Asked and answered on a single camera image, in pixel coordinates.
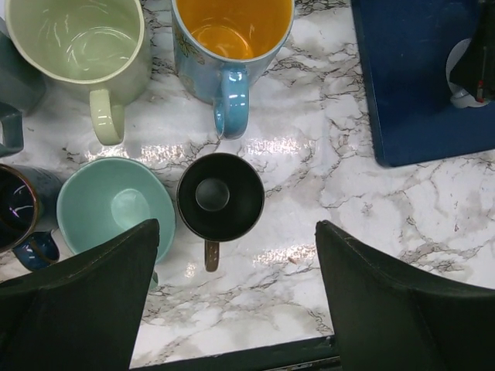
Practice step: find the small navy mug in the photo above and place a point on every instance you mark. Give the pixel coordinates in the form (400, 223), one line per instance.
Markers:
(28, 215)

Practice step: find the light green mug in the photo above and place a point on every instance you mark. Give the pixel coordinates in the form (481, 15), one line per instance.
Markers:
(97, 50)

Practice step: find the dark grey blue mug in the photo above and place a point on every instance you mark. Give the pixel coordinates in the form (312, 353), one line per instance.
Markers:
(22, 88)

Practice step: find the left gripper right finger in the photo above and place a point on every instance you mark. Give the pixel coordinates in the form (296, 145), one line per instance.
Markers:
(389, 315)

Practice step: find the dark blue tray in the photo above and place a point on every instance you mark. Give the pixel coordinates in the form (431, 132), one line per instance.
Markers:
(404, 47)

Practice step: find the sage green mug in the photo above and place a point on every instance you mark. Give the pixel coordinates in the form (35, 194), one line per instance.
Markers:
(109, 196)

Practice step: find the butterfly blue mug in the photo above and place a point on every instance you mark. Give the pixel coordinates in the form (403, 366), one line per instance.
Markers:
(222, 47)

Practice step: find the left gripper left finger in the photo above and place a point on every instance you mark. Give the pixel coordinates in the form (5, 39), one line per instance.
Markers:
(82, 313)

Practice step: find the grey white mug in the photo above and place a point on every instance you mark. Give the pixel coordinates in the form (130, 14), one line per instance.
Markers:
(465, 71)

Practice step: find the brown striped mug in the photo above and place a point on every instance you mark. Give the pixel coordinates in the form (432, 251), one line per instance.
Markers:
(220, 198)

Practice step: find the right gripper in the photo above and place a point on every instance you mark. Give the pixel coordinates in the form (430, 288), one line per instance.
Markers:
(484, 37)

